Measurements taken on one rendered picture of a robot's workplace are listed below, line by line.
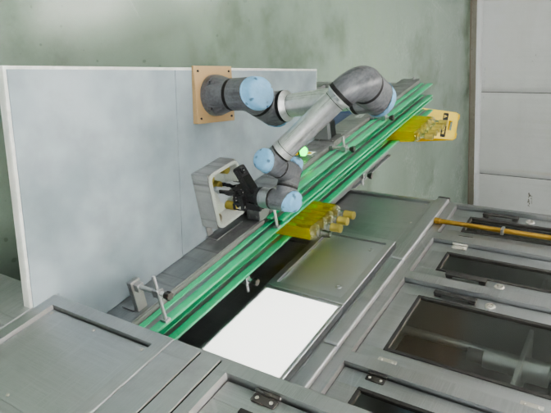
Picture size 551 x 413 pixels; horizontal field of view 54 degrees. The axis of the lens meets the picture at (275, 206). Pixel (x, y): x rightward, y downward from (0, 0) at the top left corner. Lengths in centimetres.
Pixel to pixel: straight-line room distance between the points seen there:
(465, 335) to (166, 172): 114
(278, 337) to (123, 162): 76
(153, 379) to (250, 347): 62
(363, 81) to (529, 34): 612
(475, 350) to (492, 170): 664
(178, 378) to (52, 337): 43
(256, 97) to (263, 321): 78
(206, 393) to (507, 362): 98
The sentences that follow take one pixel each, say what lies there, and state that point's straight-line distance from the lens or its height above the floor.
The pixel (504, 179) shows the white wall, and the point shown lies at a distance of 841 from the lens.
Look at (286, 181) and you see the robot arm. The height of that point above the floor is 112.
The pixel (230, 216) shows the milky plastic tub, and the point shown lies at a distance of 213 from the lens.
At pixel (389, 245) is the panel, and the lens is 229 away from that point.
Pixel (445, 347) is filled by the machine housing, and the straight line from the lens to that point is 187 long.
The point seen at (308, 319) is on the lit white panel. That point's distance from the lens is 193.
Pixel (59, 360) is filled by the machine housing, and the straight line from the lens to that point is 148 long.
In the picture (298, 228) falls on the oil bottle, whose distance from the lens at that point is 219.
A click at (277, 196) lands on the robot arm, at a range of 188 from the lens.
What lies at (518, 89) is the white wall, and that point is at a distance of 794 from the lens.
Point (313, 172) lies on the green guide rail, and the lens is 239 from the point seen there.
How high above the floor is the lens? 213
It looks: 33 degrees down
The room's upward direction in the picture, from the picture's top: 99 degrees clockwise
